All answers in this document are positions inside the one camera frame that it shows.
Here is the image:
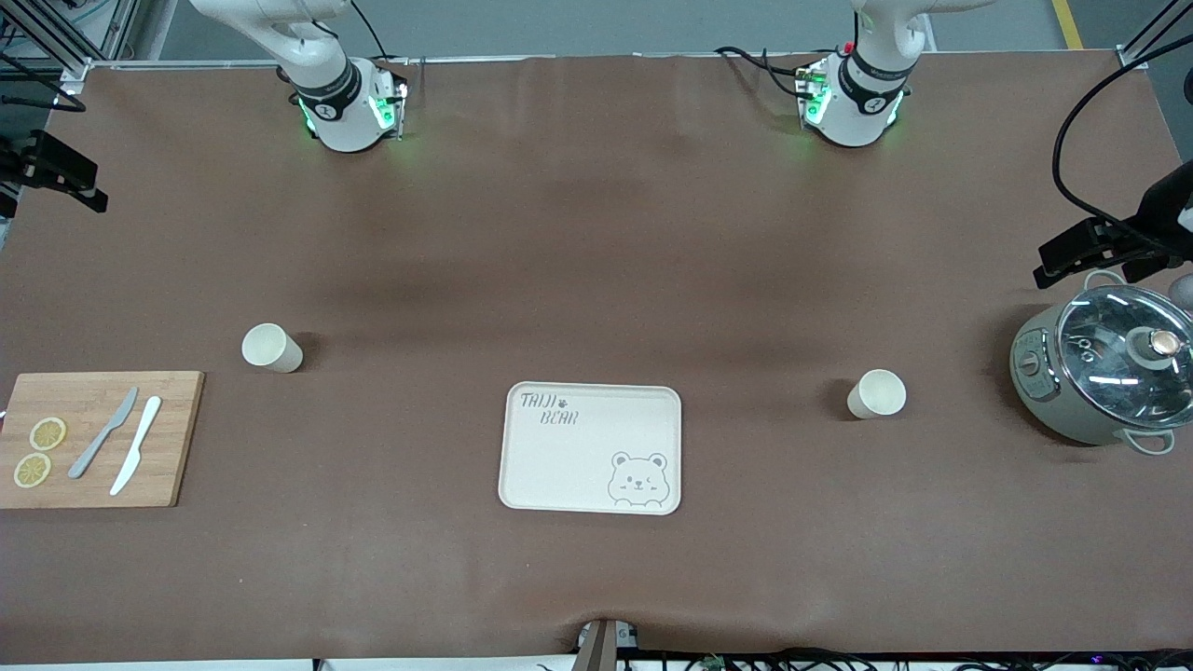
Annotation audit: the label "white IKEA cup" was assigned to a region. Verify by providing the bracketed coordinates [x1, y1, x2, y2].
[241, 322, 305, 375]
[846, 369, 908, 421]

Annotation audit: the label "grey pot glass lid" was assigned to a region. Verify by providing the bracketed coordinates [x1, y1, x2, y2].
[1010, 270, 1193, 456]

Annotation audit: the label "grey plastic knife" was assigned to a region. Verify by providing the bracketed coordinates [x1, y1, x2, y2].
[68, 387, 139, 480]

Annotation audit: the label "white plastic knife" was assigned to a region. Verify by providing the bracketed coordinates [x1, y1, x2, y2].
[110, 396, 162, 497]

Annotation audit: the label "wooden cutting board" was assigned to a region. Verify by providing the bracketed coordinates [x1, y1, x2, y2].
[0, 371, 206, 510]

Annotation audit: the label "brown table mat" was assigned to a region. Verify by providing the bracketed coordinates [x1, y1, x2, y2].
[0, 51, 1193, 664]

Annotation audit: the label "cream bear print tray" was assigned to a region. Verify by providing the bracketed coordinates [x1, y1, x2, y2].
[498, 382, 683, 516]

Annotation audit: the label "aluminium frame post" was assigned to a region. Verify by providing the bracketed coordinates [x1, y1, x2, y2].
[1118, 0, 1193, 71]
[0, 0, 141, 94]

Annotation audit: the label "black base cables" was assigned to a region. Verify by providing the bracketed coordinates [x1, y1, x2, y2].
[714, 45, 821, 100]

